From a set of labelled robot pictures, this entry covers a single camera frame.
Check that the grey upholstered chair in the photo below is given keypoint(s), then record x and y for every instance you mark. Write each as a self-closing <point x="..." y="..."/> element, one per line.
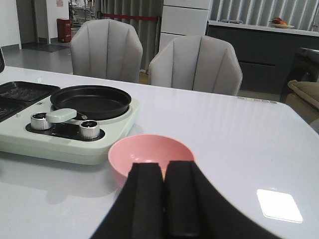
<point x="107" y="49"/>
<point x="198" y="63"/>

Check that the red trash bin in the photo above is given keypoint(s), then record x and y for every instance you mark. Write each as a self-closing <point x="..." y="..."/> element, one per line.
<point x="64" y="29"/>

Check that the beige sofa cushion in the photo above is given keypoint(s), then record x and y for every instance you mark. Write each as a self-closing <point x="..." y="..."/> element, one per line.
<point x="302" y="91"/>

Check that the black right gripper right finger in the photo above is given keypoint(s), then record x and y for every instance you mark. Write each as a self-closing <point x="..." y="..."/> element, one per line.
<point x="196" y="210"/>

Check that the black round frying pan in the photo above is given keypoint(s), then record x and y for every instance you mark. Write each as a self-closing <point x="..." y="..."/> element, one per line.
<point x="92" y="101"/>

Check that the left grey upholstered chair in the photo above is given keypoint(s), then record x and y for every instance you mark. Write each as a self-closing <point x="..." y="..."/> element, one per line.
<point x="107" y="49"/>

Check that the right silver control knob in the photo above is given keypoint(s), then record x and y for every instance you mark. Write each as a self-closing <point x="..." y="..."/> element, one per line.
<point x="89" y="129"/>

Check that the pink bowl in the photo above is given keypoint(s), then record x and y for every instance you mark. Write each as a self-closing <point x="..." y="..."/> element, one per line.
<point x="145" y="148"/>

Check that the left silver control knob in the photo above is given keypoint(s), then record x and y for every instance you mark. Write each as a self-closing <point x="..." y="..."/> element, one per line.
<point x="38" y="121"/>

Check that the mint green breakfast maker base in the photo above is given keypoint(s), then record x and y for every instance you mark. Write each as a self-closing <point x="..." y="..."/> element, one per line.
<point x="62" y="142"/>

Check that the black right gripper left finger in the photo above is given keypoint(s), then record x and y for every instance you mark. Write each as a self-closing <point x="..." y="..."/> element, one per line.
<point x="137" y="212"/>

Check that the red barrier belt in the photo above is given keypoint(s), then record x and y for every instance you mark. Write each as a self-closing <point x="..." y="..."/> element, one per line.
<point x="133" y="17"/>

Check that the fruit plate on counter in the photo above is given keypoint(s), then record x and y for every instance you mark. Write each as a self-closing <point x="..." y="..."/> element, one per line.
<point x="277" y="22"/>

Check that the silver control knob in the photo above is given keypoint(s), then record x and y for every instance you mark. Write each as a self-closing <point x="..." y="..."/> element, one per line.
<point x="38" y="121"/>
<point x="89" y="129"/>

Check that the right grey upholstered chair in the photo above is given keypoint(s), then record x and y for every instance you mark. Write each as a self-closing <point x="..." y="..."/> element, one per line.
<point x="198" y="63"/>

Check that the white refrigerator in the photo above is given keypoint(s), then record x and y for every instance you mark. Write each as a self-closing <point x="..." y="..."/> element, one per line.
<point x="183" y="17"/>

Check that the dark grey counter cabinet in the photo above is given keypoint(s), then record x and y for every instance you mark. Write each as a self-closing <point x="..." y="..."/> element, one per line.
<point x="265" y="55"/>

